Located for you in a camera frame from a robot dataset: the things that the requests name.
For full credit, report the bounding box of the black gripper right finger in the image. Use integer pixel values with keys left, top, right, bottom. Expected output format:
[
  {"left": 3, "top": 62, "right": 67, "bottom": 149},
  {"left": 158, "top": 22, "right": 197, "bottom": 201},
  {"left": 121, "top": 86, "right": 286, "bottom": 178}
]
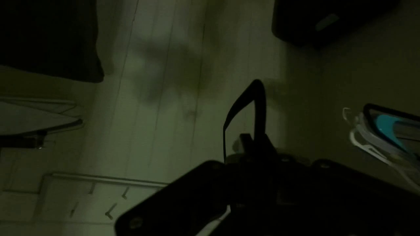
[{"left": 262, "top": 152, "right": 420, "bottom": 236}]

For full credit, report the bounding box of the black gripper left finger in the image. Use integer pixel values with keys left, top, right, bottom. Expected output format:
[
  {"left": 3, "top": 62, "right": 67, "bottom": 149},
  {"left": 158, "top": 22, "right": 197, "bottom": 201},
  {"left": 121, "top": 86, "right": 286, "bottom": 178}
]
[{"left": 113, "top": 159, "right": 241, "bottom": 236}]

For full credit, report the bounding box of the black hanger with white garment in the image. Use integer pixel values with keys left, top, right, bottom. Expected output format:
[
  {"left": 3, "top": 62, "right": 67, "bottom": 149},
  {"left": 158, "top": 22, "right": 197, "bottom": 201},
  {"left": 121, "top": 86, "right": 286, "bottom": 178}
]
[{"left": 0, "top": 97, "right": 86, "bottom": 151}]

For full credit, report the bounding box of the dark box with pale label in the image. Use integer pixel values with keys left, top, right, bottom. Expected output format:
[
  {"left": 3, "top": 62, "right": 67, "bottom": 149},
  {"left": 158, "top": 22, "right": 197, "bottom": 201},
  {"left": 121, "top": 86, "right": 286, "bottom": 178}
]
[{"left": 271, "top": 0, "right": 402, "bottom": 50}]

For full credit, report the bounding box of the white wire hook rack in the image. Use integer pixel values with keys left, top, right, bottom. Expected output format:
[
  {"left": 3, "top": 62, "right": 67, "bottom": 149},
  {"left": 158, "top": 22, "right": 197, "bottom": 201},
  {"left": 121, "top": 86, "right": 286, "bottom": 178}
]
[{"left": 42, "top": 169, "right": 171, "bottom": 220}]

